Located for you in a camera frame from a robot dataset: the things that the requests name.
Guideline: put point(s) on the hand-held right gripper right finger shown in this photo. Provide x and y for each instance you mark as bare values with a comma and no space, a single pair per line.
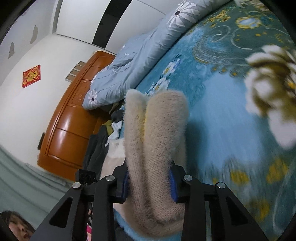
173,185

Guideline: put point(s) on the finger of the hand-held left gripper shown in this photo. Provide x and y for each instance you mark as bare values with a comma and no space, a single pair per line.
86,176

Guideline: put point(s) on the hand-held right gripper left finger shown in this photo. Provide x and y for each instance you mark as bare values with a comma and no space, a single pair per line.
124,185

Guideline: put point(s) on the dark grey fleece garment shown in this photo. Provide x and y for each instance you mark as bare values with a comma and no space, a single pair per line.
94,150

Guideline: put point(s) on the beige fuzzy sweater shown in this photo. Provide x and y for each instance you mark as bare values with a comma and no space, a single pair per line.
152,139

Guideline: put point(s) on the wooden headboard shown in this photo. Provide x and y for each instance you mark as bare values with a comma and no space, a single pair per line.
69,129

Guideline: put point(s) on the green curtain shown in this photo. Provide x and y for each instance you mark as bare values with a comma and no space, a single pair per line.
34,185

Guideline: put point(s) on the white printed garment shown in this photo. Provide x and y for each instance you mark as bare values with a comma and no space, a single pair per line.
115,126

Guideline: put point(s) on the black garment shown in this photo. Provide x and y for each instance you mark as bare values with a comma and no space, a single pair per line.
116,115

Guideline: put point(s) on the blue floral blanket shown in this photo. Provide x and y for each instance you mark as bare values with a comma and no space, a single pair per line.
219,115

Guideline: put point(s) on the person's head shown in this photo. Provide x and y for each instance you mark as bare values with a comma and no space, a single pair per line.
18,228

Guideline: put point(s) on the light blue floral quilt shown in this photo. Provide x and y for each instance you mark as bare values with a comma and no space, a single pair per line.
129,64

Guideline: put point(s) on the white wardrobe with black stripe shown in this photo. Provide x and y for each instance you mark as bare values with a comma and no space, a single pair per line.
81,20

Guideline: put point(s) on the wall switch panel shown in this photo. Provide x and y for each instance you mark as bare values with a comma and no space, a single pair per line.
74,71

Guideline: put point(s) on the red wall decoration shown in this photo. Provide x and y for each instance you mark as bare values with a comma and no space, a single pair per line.
31,76

